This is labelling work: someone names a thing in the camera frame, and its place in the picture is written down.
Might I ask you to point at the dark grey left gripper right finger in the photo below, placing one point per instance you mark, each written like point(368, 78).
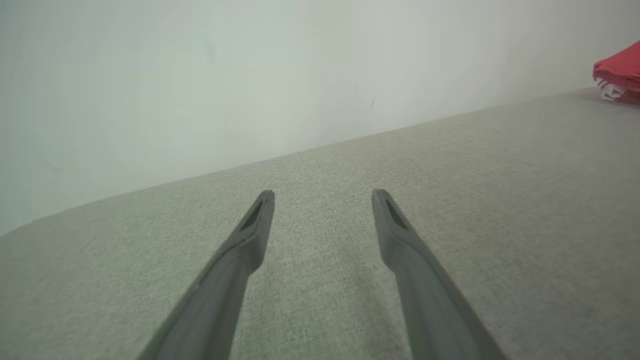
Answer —
point(430, 300)

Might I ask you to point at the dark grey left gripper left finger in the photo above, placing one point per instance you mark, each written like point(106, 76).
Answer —
point(225, 295)

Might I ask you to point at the red shorts with white stripes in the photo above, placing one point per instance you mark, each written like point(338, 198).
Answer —
point(622, 70)

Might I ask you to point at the grey fabric sofa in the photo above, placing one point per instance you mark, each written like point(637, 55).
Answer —
point(525, 200)

